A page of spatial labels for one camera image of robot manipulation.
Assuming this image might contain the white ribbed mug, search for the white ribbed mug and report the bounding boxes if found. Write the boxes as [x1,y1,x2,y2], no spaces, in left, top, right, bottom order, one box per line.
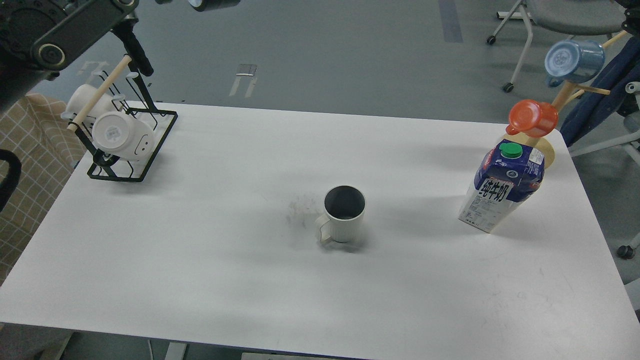
[315,185,367,248]

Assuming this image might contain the blue white milk carton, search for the blue white milk carton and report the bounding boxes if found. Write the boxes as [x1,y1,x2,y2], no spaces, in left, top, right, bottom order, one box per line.
[457,139,546,233]

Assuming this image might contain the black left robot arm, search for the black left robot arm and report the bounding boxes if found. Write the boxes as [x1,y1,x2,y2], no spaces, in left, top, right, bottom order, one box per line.
[0,0,154,113]

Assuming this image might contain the orange plastic cup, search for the orange plastic cup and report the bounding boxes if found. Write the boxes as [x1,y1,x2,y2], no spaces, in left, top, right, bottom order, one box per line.
[506,99,559,138]

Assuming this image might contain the wooden cup tree stand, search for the wooden cup tree stand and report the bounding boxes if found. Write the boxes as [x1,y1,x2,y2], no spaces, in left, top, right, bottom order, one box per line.
[503,30,631,167]

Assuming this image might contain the blue plastic cup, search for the blue plastic cup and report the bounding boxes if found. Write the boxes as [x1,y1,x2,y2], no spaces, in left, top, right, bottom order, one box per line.
[544,39,606,88]

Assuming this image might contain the white smiley mug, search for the white smiley mug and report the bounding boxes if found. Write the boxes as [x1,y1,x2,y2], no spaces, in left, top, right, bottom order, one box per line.
[91,111,156,161]

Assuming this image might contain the white mug behind rack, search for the white mug behind rack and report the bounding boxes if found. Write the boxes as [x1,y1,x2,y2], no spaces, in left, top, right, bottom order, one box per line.
[61,83,117,121]

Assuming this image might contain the beige checkered cloth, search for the beige checkered cloth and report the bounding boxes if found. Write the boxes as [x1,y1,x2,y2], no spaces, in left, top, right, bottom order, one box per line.
[0,92,86,281]

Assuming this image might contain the grey office chair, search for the grey office chair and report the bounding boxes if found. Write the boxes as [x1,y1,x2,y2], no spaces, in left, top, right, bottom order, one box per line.
[486,0,625,93]

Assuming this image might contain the dark blue fabric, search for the dark blue fabric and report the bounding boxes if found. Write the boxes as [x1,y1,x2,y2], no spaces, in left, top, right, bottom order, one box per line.
[559,36,640,147]

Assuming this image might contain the black wire cup rack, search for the black wire cup rack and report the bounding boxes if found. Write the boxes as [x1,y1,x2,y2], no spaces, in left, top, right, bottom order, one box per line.
[61,54,178,183]

